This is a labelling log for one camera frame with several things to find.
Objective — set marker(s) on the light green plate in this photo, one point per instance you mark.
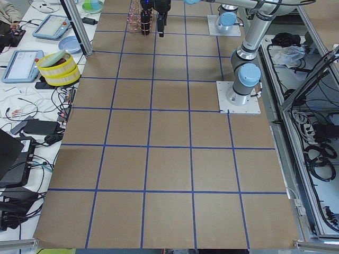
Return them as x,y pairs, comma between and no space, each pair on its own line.
51,59

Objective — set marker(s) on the dark wine bottle in rack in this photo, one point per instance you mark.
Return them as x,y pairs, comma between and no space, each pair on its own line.
147,5

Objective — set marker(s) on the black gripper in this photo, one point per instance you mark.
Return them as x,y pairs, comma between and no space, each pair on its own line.
162,6

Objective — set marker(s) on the green translucent bowl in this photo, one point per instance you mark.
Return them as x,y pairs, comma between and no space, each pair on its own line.
92,6

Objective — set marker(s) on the teach pendant far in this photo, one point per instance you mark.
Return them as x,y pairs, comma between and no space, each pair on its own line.
52,27

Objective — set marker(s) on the copper wire wine rack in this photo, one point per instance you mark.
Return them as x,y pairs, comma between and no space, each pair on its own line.
133,19

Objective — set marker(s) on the teach pendant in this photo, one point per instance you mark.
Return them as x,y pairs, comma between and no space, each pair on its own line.
52,27
22,67

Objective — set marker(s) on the yellow bamboo steamer stack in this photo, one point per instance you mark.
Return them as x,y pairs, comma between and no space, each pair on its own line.
64,72

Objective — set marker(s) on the blue plate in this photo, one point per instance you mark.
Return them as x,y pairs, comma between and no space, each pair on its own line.
70,44

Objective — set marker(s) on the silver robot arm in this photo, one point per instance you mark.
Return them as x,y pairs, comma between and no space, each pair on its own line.
247,74
225,24

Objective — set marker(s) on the black laptop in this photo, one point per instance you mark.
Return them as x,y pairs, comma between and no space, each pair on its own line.
16,157

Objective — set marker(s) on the black power brick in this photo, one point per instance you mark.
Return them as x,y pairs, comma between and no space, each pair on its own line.
90,21

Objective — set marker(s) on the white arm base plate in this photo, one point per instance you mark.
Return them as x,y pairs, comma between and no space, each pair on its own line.
232,103
230,31

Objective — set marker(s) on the aluminium frame post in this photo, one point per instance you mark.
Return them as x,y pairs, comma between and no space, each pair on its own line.
74,17

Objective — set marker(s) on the teach pendant near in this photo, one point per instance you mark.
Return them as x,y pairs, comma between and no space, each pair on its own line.
22,67

